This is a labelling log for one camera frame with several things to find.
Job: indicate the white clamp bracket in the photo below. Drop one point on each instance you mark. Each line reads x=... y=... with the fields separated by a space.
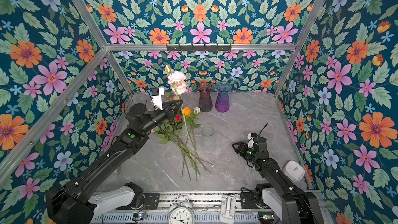
x=227 y=213

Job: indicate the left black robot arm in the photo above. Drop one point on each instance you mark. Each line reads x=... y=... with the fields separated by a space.
x=75 y=203

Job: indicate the white rosebud flower stem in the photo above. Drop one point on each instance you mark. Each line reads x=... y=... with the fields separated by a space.
x=199 y=161

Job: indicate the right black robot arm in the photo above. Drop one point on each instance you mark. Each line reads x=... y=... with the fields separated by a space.
x=290 y=204

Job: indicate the orange rose flower stem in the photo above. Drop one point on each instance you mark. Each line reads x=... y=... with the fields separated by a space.
x=186 y=111

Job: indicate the clear ribbed glass vase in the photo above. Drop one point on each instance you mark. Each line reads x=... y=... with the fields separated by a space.
x=208 y=139

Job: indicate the cream rose flower bunch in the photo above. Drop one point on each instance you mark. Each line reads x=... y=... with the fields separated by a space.
x=167 y=133

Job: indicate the pink carnation flower stem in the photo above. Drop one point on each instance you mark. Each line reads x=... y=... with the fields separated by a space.
x=177 y=82

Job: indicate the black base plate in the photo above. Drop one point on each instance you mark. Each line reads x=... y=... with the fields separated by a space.
x=248 y=201
x=150 y=201

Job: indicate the black hook rail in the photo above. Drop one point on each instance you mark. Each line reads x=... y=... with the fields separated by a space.
x=198 y=47

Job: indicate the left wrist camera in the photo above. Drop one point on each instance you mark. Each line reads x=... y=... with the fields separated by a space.
x=156 y=97

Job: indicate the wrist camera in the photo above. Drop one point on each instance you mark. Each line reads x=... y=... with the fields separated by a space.
x=156 y=97
x=251 y=137

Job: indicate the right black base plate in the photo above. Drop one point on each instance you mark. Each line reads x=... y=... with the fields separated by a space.
x=248 y=201

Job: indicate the purple glass vase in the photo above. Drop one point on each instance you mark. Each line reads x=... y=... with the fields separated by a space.
x=223 y=101

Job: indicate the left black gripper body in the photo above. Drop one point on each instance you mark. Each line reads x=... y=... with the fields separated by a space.
x=157 y=116

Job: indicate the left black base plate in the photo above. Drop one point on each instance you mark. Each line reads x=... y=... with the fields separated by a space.
x=150 y=201

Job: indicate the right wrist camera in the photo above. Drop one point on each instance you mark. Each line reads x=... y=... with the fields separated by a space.
x=251 y=137

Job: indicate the white alarm clock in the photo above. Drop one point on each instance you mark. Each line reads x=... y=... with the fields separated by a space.
x=181 y=213

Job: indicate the dark maroon glass vase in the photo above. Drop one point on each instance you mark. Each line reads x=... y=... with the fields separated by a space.
x=205 y=101

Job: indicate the red rose flower stem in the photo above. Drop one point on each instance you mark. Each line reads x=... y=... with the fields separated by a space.
x=183 y=145

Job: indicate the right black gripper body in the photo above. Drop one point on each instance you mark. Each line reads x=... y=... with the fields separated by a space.
x=247 y=153

